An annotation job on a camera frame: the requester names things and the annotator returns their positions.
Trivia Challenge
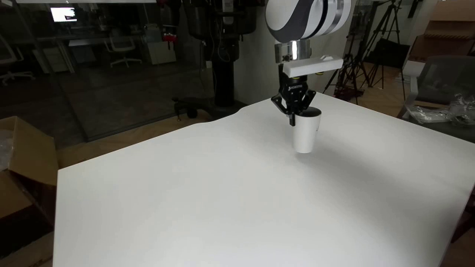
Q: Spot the brown cardboard box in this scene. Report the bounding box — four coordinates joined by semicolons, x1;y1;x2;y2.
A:
0;115;61;259

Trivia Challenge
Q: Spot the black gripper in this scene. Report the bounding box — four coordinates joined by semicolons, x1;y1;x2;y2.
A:
271;63;318;126

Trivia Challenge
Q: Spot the tan cardboard box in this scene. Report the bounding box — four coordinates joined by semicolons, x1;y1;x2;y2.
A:
409;19;475;63

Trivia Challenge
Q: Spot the lit computer monitor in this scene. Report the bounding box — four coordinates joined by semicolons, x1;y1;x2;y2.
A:
49;4;81;23

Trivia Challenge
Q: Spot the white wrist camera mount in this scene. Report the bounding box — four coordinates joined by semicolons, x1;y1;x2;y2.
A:
282;54;345;78

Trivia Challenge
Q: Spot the white table cover sheet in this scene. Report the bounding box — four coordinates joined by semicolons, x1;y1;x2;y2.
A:
51;90;475;267

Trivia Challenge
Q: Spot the grey armchair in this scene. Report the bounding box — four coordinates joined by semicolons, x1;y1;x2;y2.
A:
398;53;475;130

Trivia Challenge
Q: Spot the white ceramic mug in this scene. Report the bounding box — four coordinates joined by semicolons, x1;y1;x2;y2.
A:
293;106;324;154

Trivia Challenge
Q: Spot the black stand column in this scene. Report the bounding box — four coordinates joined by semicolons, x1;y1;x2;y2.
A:
184;0;259;112

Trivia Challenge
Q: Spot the black tripod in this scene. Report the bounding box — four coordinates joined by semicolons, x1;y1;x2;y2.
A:
324;0;406;102

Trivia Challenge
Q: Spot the clear plastic bag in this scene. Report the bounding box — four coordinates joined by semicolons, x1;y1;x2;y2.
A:
415;93;475;126

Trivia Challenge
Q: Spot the white office chair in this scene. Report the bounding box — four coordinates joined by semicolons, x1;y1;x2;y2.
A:
103;34;144;69

